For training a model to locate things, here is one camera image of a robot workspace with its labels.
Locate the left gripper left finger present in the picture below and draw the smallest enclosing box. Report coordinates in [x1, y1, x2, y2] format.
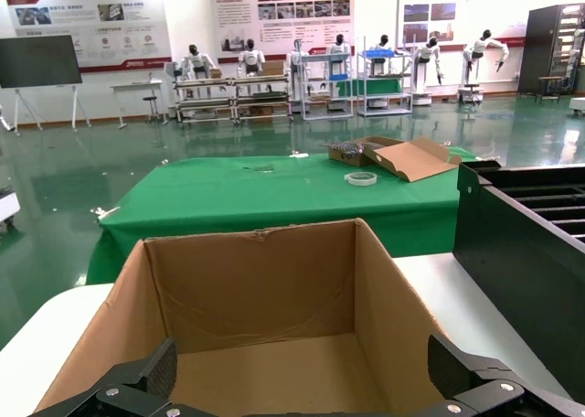
[27, 337, 203, 417]

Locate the metal frame workbench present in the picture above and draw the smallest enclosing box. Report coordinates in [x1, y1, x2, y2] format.
[172, 76, 238, 126]
[231, 71, 293, 122]

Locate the black display board on stand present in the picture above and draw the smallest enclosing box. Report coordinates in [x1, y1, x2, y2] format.
[0, 35, 92, 133]

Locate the white tape roll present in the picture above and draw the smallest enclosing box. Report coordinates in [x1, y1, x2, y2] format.
[343, 171, 379, 187]

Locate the wall poster with round icons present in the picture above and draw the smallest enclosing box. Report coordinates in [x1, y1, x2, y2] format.
[4, 0, 174, 74]

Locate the black stool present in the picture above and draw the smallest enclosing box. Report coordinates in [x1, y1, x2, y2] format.
[142, 95, 160, 125]

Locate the flat cardboard box with flap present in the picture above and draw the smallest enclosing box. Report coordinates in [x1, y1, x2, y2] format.
[325, 135, 463, 184]

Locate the white desk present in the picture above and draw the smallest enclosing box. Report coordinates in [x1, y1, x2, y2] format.
[109, 79, 165, 131]

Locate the large brown cardboard box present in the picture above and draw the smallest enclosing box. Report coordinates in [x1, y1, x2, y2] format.
[32, 218, 448, 417]

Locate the white metal shelf rack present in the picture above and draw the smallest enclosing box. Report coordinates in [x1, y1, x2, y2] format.
[299, 53, 356, 122]
[356, 47, 414, 118]

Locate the white wheeled cart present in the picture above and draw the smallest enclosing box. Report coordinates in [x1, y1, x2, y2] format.
[0, 186, 23, 234]

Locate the small brown side table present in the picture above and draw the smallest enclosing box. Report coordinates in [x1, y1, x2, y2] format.
[535, 75, 564, 106]

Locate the black slotted container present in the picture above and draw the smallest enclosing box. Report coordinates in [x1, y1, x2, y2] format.
[452, 159, 585, 403]

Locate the wall poster with photo row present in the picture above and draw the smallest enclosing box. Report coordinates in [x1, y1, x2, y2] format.
[208, 0, 356, 65]

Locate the green cloth covered table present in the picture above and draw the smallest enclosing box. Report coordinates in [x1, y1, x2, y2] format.
[85, 150, 479, 286]

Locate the wall poster with building photos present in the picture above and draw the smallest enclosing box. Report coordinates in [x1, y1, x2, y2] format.
[398, 0, 531, 48]

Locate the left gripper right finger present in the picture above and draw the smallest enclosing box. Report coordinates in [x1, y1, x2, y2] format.
[396, 333, 585, 417]

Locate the black server cabinet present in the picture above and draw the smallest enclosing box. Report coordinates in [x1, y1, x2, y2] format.
[518, 4, 585, 96]

